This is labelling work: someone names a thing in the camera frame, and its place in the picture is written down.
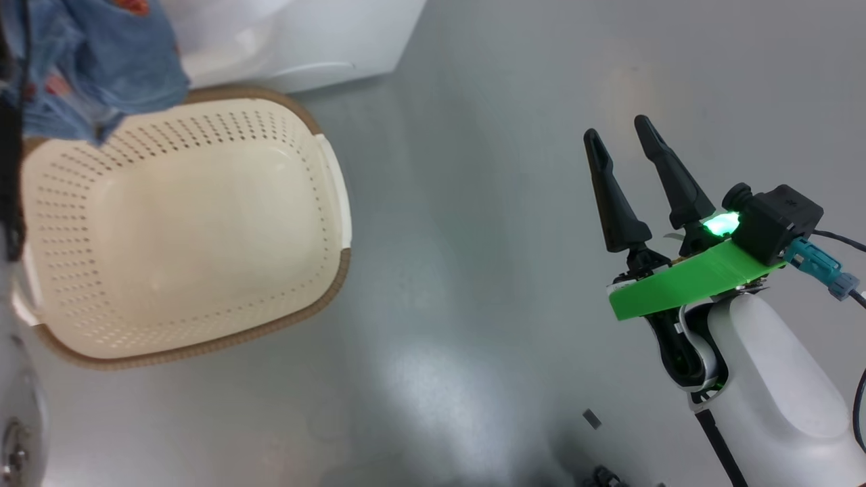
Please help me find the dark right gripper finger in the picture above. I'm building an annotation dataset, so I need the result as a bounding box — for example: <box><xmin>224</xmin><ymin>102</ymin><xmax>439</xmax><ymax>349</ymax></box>
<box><xmin>634</xmin><ymin>115</ymin><xmax>716</xmax><ymax>231</ymax></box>
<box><xmin>583</xmin><ymin>129</ymin><xmax>654</xmax><ymax>254</ymax></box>

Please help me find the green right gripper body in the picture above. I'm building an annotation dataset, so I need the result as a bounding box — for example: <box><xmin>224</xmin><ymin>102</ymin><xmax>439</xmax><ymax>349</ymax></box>
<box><xmin>608</xmin><ymin>212</ymin><xmax>789</xmax><ymax>322</ymax></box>

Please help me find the blue cartoon print garment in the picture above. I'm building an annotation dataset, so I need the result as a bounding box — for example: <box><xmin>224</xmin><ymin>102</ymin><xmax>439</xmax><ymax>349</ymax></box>
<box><xmin>0</xmin><ymin>0</ymin><xmax>190</xmax><ymax>146</ymax></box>

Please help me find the white front-load washing machine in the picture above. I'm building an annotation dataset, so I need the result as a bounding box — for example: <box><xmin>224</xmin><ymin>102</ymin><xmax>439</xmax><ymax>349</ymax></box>
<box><xmin>159</xmin><ymin>0</ymin><xmax>428</xmax><ymax>94</ymax></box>

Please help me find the cream perforated laundry basket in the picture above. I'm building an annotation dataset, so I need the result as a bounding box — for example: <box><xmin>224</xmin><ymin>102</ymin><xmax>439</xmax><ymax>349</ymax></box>
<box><xmin>12</xmin><ymin>86</ymin><xmax>352</xmax><ymax>371</ymax></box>

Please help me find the teal right camera connector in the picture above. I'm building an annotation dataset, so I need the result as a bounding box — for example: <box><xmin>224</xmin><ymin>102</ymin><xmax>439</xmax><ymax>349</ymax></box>
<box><xmin>785</xmin><ymin>237</ymin><xmax>861</xmax><ymax>302</ymax></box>

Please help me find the black right camera cable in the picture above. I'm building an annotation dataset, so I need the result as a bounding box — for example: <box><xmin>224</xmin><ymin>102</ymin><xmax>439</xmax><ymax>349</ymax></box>
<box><xmin>812</xmin><ymin>229</ymin><xmax>866</xmax><ymax>454</ymax></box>

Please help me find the flat black right arm cable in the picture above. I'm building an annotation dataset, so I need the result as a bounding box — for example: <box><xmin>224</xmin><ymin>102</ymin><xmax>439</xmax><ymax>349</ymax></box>
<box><xmin>696</xmin><ymin>409</ymin><xmax>748</xmax><ymax>487</ymax></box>

